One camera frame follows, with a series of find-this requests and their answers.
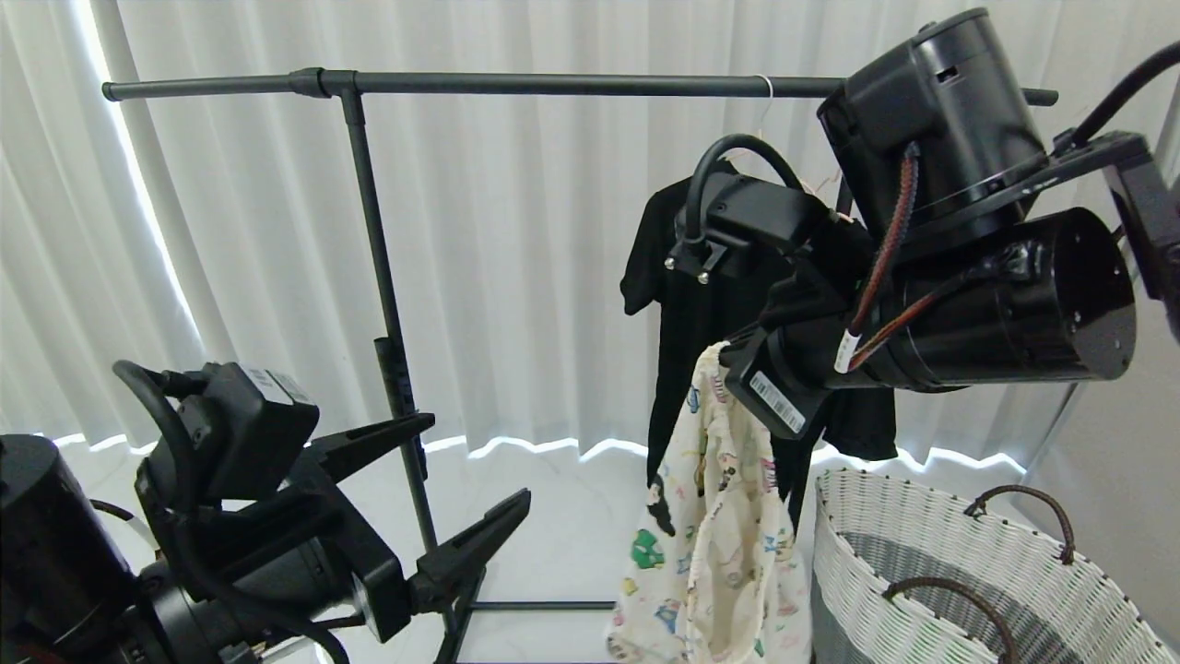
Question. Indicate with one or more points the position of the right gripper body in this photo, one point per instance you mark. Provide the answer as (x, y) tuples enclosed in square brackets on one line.
[(811, 323)]

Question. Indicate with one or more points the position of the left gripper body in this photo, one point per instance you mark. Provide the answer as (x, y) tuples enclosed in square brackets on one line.
[(277, 572)]

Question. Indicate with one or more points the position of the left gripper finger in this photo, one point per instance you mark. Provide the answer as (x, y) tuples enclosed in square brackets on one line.
[(461, 553), (369, 443)]

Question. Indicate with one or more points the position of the black short-sleeved shirt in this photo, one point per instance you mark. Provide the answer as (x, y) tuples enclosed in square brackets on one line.
[(682, 304)]

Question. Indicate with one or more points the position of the cream printed garment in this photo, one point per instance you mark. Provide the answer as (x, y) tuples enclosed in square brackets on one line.
[(719, 553)]

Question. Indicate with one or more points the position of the white laundry basket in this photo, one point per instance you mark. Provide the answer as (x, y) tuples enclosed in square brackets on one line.
[(885, 535)]

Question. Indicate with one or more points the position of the black clothes rack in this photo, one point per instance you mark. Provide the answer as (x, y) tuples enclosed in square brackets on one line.
[(553, 84)]

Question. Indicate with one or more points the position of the white curtain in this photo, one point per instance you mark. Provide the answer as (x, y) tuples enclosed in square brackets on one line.
[(516, 277)]

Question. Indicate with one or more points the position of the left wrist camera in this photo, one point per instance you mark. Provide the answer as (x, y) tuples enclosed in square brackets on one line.
[(249, 433)]

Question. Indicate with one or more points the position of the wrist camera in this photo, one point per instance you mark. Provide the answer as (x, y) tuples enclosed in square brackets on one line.
[(756, 212), (249, 433)]

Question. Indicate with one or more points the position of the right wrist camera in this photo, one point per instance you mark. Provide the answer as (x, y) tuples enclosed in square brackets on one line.
[(756, 212)]

